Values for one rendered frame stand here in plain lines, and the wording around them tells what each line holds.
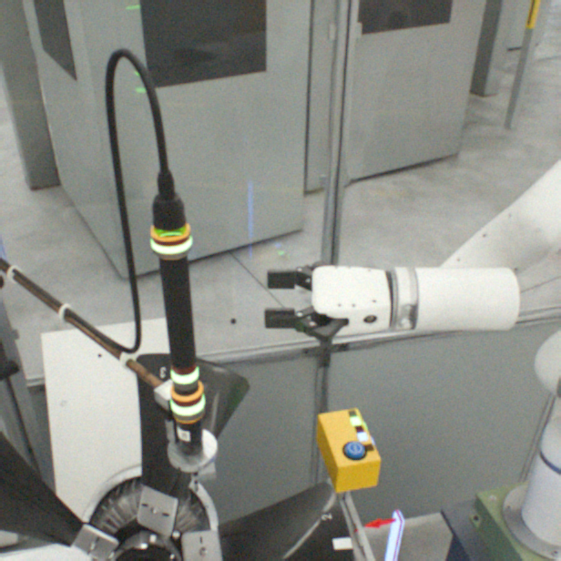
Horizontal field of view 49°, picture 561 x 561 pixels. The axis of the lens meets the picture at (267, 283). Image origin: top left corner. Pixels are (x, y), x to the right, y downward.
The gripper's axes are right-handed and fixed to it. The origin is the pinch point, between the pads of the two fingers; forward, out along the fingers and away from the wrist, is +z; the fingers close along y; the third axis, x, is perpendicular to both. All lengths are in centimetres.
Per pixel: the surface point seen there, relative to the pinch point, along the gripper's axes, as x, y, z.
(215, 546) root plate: -46.2, -9.6, 10.6
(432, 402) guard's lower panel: -102, 74, -48
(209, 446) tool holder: -19.3, -9.9, 9.3
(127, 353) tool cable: -9.2, -1.6, 21.4
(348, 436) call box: -60, 25, -15
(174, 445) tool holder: -19.2, -9.9, 14.4
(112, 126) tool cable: 25.7, -2.6, 17.1
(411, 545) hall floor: -170, 63, -47
